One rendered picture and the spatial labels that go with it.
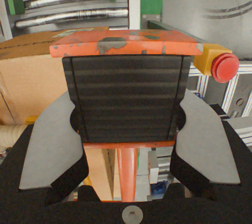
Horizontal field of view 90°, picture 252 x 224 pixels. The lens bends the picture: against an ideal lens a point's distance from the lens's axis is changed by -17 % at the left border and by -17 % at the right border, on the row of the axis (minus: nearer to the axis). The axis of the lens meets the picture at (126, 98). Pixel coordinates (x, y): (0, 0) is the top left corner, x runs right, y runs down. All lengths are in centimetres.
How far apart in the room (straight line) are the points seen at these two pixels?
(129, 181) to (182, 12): 133
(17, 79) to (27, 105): 6
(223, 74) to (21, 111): 45
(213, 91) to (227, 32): 57
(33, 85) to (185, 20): 129
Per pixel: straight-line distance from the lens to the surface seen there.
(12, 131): 30
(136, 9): 72
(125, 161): 17
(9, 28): 92
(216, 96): 157
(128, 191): 23
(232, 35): 168
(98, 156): 40
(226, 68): 37
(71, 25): 88
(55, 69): 27
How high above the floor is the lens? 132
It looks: 58 degrees down
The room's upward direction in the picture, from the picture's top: 178 degrees clockwise
